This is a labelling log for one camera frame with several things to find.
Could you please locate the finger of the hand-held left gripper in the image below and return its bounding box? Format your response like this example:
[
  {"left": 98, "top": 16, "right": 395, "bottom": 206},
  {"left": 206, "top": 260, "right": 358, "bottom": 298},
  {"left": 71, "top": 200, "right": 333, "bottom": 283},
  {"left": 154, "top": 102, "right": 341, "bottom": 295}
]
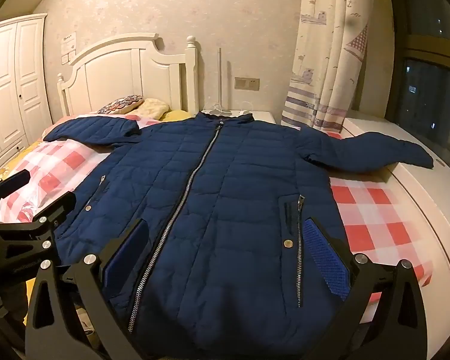
[
  {"left": 32, "top": 191, "right": 77, "bottom": 230},
  {"left": 0, "top": 170, "right": 31, "bottom": 216}
]

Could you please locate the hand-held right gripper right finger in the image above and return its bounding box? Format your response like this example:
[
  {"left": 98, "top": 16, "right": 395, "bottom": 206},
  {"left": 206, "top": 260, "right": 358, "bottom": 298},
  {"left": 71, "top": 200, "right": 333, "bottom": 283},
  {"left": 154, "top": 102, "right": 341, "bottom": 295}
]
[{"left": 302, "top": 215, "right": 429, "bottom": 360}]

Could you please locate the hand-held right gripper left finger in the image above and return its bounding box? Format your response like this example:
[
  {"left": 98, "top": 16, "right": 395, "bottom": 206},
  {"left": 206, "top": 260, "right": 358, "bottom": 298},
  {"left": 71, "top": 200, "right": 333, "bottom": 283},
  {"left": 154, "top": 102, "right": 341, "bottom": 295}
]
[{"left": 23, "top": 218, "right": 151, "bottom": 360}]

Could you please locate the navy blue puffer jacket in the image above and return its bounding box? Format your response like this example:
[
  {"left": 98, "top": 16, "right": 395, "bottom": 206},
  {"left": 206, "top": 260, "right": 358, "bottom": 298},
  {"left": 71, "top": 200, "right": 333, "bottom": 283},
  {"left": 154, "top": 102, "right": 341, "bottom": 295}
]
[{"left": 43, "top": 112, "right": 435, "bottom": 360}]

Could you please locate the yellow floral bedsheet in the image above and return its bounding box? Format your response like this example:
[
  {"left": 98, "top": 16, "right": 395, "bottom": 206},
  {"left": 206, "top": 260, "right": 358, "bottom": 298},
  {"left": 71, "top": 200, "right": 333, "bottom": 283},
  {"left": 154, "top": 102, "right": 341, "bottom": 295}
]
[{"left": 0, "top": 137, "right": 49, "bottom": 185}]

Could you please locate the red white checked plastic sheet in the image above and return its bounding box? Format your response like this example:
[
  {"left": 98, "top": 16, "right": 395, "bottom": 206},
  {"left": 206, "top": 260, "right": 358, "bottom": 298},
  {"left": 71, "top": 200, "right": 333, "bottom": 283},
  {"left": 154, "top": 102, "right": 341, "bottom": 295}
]
[{"left": 0, "top": 113, "right": 427, "bottom": 325}]

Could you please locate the white wardrobe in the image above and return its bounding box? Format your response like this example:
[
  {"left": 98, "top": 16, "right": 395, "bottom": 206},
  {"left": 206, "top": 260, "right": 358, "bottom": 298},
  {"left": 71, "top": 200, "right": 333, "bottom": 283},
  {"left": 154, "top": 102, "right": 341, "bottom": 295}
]
[{"left": 0, "top": 13, "right": 54, "bottom": 173}]

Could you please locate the patterned round pillow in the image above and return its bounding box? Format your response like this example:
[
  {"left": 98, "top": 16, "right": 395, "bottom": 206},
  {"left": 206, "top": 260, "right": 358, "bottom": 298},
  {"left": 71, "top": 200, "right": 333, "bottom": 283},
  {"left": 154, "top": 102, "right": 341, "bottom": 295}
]
[{"left": 97, "top": 95, "right": 145, "bottom": 115}]

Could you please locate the beige pillow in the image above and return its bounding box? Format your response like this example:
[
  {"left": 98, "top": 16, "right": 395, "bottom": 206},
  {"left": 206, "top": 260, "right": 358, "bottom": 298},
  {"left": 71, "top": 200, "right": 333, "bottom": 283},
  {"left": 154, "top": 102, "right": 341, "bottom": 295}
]
[{"left": 135, "top": 98, "right": 170, "bottom": 121}]

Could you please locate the white wooden bed headboard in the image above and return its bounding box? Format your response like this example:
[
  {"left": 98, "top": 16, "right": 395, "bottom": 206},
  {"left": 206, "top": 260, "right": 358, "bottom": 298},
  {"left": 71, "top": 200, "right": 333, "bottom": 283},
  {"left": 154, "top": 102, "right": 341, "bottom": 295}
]
[{"left": 57, "top": 33, "right": 199, "bottom": 118}]

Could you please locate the yellow pillow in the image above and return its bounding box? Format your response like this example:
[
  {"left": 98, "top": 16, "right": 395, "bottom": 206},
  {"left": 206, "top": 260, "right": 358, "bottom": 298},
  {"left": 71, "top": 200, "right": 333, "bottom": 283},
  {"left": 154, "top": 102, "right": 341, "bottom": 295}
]
[{"left": 161, "top": 110, "right": 192, "bottom": 123}]

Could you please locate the white bedside table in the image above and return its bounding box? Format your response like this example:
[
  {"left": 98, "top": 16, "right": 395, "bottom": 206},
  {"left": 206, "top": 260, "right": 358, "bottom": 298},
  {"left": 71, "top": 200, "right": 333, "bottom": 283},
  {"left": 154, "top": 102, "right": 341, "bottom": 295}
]
[{"left": 200, "top": 109, "right": 275, "bottom": 124}]

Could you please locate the dark window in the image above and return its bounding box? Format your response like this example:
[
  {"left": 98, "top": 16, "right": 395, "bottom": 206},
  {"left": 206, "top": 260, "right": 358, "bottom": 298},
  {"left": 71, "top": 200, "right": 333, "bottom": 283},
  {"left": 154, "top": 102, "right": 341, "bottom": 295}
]
[{"left": 384, "top": 0, "right": 450, "bottom": 181}]

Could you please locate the white pole stand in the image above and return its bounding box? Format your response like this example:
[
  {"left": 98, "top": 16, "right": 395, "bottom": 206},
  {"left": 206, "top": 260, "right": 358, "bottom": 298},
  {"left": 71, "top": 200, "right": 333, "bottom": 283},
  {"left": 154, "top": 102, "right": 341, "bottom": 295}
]
[{"left": 209, "top": 47, "right": 234, "bottom": 115}]

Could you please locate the cream sailboat print curtain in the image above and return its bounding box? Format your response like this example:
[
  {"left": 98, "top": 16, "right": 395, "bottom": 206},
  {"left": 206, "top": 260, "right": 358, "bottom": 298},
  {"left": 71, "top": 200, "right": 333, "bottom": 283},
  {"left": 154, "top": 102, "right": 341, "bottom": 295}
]
[{"left": 281, "top": 0, "right": 376, "bottom": 134}]

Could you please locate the gold wall socket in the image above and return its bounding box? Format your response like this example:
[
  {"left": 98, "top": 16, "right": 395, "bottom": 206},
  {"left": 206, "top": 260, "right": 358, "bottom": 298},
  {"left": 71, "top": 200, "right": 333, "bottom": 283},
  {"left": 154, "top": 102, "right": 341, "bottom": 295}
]
[{"left": 235, "top": 77, "right": 260, "bottom": 91}]

